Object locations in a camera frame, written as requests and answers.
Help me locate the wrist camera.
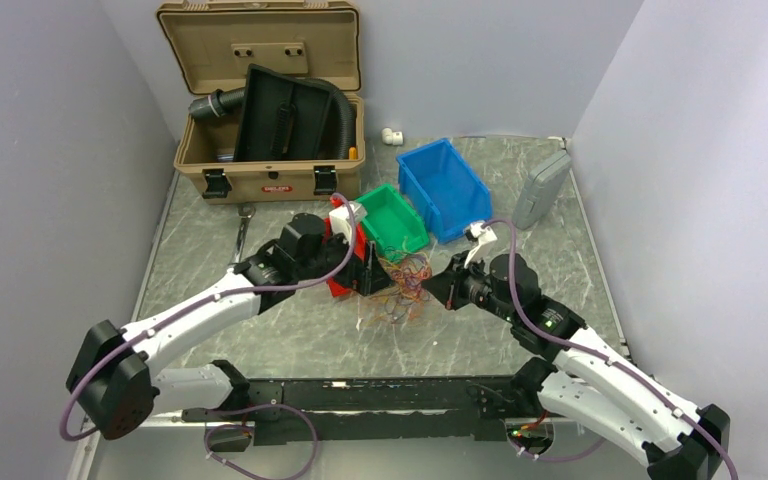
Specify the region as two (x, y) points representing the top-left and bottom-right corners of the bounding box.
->
(464, 221), (497, 266)
(328, 201), (367, 241)

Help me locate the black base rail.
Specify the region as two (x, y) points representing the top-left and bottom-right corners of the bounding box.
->
(182, 375), (543, 446)

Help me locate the black tray in toolbox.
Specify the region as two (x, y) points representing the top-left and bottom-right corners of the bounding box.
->
(233, 64), (335, 162)

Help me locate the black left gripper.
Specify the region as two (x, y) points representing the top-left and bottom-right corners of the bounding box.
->
(296, 226), (395, 295)

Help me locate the metal wrench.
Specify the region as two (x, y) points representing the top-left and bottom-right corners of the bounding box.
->
(231, 203), (256, 264)

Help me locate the orange wire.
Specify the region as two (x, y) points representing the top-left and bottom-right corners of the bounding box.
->
(364, 248), (433, 326)

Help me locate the blue plastic bin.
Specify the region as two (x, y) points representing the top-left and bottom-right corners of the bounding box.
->
(396, 138), (493, 244)

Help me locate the black corrugated hose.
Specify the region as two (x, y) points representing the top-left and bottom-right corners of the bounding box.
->
(188, 78), (357, 161)

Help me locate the red plastic bin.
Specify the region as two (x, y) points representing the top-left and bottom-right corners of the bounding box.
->
(324, 217), (366, 297)

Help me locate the white pipe fitting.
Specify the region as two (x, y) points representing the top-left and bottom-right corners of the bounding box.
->
(381, 127), (404, 146)

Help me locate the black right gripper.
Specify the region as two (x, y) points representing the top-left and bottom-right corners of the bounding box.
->
(422, 249), (518, 323)

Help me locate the grey plastic case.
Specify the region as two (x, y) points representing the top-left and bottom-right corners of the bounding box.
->
(512, 150), (572, 230)

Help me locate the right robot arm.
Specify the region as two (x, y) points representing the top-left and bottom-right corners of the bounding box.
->
(422, 253), (730, 479)

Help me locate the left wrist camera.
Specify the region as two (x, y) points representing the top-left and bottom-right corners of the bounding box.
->
(328, 201), (367, 241)

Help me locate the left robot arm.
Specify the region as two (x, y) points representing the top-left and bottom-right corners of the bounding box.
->
(66, 201), (391, 440)

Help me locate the green plastic bin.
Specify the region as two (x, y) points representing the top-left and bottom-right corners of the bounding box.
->
(357, 184), (430, 262)

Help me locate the tan open toolbox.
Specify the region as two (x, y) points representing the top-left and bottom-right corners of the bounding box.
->
(156, 1), (366, 205)

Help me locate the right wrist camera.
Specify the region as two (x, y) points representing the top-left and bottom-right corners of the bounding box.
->
(464, 221), (497, 266)

